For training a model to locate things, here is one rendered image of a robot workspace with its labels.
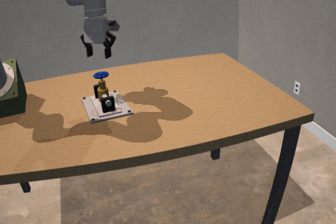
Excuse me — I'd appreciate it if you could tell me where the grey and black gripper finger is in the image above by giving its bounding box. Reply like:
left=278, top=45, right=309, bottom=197
left=103, top=31, right=116, bottom=58
left=80, top=34, right=93, bottom=57

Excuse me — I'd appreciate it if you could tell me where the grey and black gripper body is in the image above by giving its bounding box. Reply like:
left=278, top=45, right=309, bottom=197
left=84, top=14, right=110, bottom=44

